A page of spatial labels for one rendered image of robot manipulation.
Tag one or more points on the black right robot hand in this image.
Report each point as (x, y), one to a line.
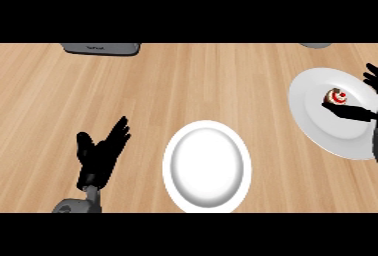
(354, 111)

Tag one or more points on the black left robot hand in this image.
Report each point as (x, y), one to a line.
(100, 156)

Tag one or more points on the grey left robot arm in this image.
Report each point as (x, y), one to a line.
(81, 204)

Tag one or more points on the red and white cupcake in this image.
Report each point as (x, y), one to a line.
(336, 96)

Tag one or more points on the white round plate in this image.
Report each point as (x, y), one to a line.
(329, 126)

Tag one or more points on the white oval plate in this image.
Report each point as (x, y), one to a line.
(206, 166)

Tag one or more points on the grey rounded object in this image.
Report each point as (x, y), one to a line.
(314, 45)

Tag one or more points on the dark grey appliance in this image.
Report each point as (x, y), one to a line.
(100, 48)

